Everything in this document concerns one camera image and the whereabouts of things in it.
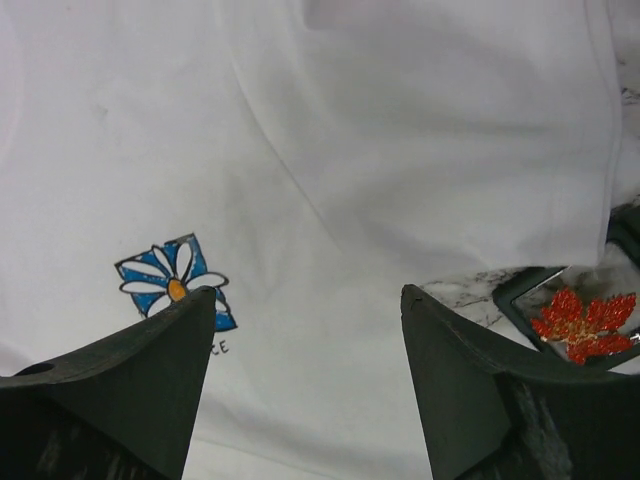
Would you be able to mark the black brooch display box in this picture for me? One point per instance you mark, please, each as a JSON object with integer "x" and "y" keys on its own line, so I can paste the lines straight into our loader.
{"x": 521, "y": 298}

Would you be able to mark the white t-shirt daisy print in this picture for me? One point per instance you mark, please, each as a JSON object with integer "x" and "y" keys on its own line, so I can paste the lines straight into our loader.
{"x": 313, "y": 157}

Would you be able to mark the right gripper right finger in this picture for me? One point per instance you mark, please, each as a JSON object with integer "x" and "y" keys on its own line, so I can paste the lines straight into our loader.
{"x": 491, "y": 408}

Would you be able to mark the red maple leaf brooch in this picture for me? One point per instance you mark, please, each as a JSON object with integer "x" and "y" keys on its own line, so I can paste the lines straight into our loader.
{"x": 587, "y": 331}

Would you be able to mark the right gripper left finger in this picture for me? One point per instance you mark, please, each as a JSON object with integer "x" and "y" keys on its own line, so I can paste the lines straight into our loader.
{"x": 123, "y": 407}

